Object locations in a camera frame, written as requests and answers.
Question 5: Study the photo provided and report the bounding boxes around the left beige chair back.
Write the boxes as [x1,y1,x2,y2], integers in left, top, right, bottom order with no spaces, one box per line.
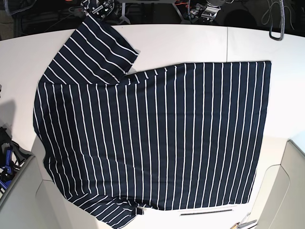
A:
[0,155,96,229]

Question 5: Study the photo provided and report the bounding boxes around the beige chair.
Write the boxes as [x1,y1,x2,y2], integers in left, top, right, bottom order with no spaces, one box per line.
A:
[0,155,96,229]
[249,140,305,229]

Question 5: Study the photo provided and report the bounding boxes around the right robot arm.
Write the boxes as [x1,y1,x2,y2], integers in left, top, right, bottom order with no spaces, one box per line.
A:
[81,0,118,19]

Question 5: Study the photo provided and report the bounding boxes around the right beige chair back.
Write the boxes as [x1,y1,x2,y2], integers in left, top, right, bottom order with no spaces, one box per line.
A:
[249,140,305,229]

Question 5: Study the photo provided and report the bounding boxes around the grey looped cable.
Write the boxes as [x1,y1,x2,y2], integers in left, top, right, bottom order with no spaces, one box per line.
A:
[261,0,295,31]

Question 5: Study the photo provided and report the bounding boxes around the table cable slot grommet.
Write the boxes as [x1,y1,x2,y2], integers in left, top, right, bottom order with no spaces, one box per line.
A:
[179,208,233,216]

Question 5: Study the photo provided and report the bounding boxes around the navy white striped T-shirt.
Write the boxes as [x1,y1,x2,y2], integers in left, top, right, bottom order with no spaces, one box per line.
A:
[33,14,272,229]

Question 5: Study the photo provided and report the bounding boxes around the blue black items in bin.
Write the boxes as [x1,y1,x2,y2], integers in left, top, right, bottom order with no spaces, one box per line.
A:
[0,127,31,194]

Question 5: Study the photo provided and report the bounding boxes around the grey tool at bottom edge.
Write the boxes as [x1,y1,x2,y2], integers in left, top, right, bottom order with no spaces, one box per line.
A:
[230,213,257,229]

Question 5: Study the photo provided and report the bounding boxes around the black braided cable sleeve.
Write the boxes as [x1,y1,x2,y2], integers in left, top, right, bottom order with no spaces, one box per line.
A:
[268,0,286,41]

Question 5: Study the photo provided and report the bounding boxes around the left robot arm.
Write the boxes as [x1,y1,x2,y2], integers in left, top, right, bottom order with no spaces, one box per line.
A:
[173,0,227,24]

